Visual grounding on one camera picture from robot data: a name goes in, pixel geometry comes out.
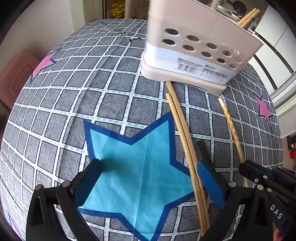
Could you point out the beige plastic utensil holder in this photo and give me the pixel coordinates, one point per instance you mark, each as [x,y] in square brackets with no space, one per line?
[191,43]

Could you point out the wooden chopstick in holder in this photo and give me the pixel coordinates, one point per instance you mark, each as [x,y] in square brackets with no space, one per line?
[252,19]

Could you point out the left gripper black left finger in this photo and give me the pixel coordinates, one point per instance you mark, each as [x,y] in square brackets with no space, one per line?
[84,181]

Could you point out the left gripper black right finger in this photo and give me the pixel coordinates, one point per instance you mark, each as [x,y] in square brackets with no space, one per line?
[214,183]

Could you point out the white refrigerator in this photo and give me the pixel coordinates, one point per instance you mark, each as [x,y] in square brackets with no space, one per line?
[274,62]

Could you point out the grey checked star tablecloth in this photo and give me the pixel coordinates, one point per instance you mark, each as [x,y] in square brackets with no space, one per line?
[96,77]

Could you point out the pink cushioned chair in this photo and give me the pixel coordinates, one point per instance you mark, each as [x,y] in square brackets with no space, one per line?
[14,76]

